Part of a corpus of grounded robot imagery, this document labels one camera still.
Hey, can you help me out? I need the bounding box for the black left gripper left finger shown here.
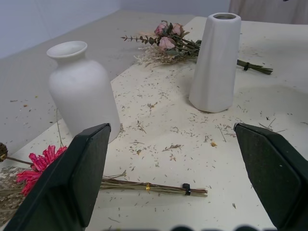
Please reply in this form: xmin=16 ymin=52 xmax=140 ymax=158
xmin=4 ymin=123 xmax=111 ymax=231

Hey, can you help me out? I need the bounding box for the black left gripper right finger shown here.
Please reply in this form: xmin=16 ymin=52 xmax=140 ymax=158
xmin=233 ymin=122 xmax=308 ymax=231

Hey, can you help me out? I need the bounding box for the round white ceramic vase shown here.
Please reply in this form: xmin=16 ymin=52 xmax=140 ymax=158
xmin=46 ymin=40 xmax=121 ymax=144

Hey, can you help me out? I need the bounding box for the tall faceted white vase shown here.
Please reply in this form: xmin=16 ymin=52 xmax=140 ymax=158
xmin=189 ymin=13 xmax=242 ymax=113

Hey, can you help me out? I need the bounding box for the red flower dried bouquet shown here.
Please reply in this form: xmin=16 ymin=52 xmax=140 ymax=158
xmin=0 ymin=142 xmax=208 ymax=210

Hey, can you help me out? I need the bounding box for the beige curtain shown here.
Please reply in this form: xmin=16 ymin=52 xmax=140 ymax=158
xmin=228 ymin=0 xmax=308 ymax=25

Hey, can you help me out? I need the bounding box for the pink rose dried bouquet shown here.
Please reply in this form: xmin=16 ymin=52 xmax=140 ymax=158
xmin=121 ymin=20 xmax=274 ymax=76

